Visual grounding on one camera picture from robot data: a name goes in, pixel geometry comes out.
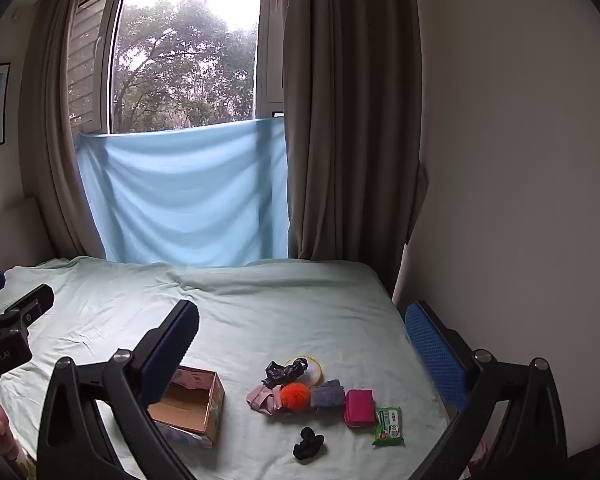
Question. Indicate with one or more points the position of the beige headboard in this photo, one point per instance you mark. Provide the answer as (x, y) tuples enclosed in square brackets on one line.
[(15, 235)]

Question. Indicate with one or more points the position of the brown curtain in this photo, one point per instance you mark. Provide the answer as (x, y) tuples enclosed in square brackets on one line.
[(350, 110), (50, 135)]

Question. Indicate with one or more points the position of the window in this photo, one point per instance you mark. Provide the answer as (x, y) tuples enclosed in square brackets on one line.
[(180, 60)]

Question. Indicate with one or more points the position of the orange pompom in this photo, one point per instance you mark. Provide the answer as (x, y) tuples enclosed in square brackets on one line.
[(295, 397)]

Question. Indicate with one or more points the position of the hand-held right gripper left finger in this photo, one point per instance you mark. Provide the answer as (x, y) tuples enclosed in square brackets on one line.
[(172, 350)]

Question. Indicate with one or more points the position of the grey fluffy pouch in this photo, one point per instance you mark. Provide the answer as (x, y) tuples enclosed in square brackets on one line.
[(327, 395)]

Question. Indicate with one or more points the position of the pink zip wallet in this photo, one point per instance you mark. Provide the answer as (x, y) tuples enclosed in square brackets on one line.
[(359, 407)]

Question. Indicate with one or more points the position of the light blue hanging cloth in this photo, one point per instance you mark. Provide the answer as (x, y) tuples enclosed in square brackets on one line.
[(180, 195)]

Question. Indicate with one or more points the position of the green wet wipes packet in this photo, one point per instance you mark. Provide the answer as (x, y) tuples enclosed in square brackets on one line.
[(389, 427)]

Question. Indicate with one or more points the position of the black scrunchie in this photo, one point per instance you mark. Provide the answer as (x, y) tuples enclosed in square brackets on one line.
[(307, 442)]

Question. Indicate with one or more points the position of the pink cloth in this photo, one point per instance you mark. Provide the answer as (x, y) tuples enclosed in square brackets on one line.
[(260, 397)]

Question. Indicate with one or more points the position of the person's left hand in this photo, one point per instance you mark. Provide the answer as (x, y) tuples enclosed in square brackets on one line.
[(4, 425)]

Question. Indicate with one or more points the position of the black printed ribbon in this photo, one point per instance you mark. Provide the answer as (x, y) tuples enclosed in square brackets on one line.
[(280, 372)]

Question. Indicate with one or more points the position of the cardboard box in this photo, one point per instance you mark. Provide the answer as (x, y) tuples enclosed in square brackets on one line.
[(180, 405)]

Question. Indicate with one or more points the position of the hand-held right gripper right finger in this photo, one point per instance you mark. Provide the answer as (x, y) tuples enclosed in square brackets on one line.
[(435, 355)]

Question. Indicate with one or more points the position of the yellow round mirror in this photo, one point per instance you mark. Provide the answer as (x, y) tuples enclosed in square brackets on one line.
[(314, 370)]

